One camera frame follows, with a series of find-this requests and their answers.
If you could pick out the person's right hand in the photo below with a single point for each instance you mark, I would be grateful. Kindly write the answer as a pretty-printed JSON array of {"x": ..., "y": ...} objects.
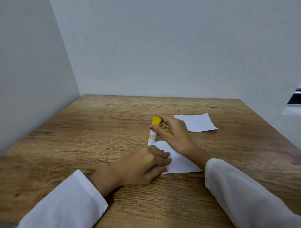
[{"x": 177, "y": 136}]

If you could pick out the person's left hand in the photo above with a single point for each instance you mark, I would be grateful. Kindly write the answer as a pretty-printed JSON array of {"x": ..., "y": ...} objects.
[{"x": 134, "y": 166}]

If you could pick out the person's right thumb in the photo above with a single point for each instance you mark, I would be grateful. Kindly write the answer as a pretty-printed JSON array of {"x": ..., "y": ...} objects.
[{"x": 157, "y": 131}]

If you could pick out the person's left middle finger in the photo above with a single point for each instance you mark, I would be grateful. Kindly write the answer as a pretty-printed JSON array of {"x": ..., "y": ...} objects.
[{"x": 163, "y": 155}]

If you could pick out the person's left thumb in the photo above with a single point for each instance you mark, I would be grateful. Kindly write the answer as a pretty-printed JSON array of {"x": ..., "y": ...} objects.
[{"x": 157, "y": 172}]

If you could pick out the white yellow glue stick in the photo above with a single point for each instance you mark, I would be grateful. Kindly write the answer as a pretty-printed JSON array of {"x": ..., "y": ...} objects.
[{"x": 153, "y": 133}]

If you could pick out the white paper sheet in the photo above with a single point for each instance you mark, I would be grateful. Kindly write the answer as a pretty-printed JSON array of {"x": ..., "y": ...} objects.
[
  {"x": 198, "y": 122},
  {"x": 182, "y": 163}
]

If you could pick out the person's left forearm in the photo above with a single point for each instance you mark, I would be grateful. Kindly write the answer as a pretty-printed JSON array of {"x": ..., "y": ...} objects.
[{"x": 70, "y": 199}]

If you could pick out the person's right forearm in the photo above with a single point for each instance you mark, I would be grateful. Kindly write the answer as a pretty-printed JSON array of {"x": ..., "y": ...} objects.
[{"x": 237, "y": 190}]

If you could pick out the white black wall fixture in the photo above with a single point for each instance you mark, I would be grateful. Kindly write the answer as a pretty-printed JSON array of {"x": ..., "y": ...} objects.
[{"x": 294, "y": 101}]

